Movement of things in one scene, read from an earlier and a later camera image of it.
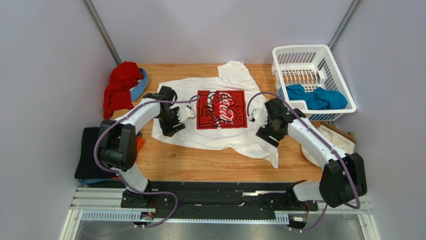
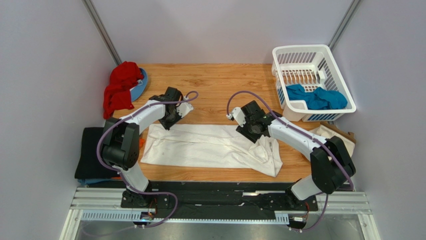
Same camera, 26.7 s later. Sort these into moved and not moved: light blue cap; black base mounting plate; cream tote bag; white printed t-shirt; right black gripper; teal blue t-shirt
Moved: right black gripper; white printed t-shirt
Not moved: light blue cap; cream tote bag; teal blue t-shirt; black base mounting plate
